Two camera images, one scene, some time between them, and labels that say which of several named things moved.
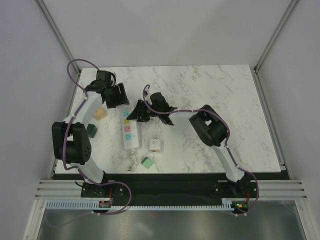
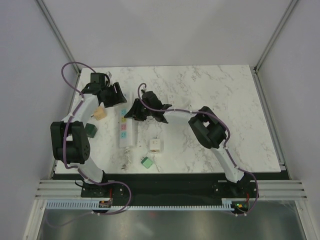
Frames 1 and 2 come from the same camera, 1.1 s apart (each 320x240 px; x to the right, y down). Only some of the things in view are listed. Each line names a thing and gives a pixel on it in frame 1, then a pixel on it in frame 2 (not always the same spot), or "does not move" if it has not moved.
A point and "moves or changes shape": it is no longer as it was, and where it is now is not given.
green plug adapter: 146,162 does not move
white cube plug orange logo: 155,145 does not move
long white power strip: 130,132 moves or changes shape
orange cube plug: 100,114 does not move
